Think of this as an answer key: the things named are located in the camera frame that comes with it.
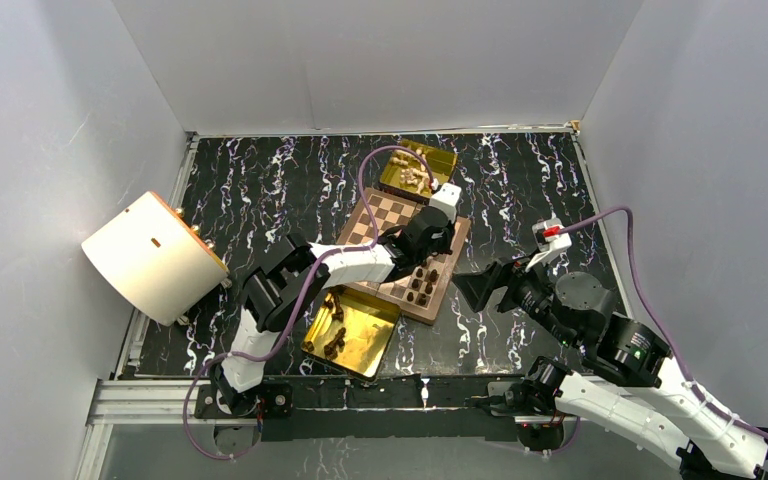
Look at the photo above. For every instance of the gold tin with light pieces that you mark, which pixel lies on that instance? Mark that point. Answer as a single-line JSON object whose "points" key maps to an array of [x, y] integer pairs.
{"points": [[442, 165]]}

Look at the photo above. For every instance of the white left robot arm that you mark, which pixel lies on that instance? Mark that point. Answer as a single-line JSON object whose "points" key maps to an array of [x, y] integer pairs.
{"points": [[276, 293]]}

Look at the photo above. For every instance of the pile of light chess pieces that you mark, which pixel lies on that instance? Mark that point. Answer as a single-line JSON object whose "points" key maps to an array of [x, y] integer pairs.
{"points": [[411, 174]]}

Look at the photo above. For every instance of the gold tin with dark pieces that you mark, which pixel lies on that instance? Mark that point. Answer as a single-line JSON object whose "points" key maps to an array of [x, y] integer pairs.
{"points": [[370, 322]]}

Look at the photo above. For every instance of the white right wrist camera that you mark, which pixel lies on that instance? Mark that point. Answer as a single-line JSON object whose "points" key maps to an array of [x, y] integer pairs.
{"points": [[551, 243]]}

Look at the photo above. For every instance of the wooden folding chess board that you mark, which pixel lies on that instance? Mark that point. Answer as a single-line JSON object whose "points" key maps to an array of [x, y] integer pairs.
{"points": [[387, 211]]}

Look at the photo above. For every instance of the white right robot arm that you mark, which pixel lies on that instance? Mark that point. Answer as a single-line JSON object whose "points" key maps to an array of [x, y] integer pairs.
{"points": [[658, 409]]}

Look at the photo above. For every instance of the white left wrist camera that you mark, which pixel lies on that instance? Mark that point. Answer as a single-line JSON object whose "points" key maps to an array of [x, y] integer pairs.
{"points": [[446, 199]]}

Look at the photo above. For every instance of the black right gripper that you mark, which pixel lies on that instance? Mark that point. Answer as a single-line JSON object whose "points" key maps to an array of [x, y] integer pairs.
{"points": [[476, 286]]}

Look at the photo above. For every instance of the pile of dark chess pieces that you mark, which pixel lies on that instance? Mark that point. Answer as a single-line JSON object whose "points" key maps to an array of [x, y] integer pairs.
{"points": [[326, 335]]}

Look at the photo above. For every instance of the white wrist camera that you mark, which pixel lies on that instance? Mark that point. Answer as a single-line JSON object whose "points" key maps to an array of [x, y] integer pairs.
{"points": [[446, 199], [551, 243]]}

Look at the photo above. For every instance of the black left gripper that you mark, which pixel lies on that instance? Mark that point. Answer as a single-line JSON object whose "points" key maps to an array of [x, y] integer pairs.
{"points": [[444, 249]]}

